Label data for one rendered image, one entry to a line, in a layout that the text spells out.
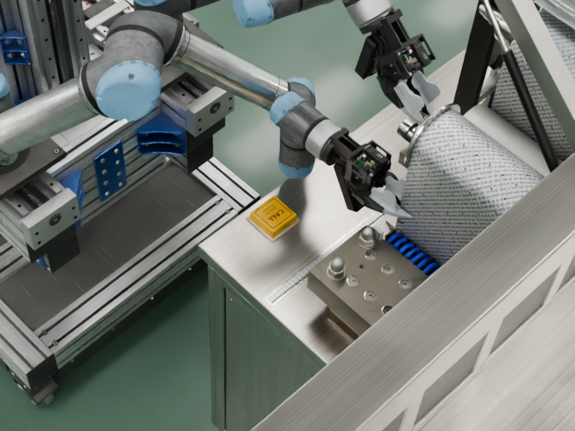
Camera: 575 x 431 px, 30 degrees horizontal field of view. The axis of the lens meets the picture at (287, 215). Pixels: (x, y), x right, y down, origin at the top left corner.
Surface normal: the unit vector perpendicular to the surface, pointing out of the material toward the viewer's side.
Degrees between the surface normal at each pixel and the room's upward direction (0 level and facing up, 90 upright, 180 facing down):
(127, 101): 86
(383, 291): 0
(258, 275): 0
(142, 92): 86
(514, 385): 0
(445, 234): 90
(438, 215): 90
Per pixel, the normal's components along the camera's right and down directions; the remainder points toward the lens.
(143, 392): 0.04, -0.59
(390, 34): -0.72, 0.54
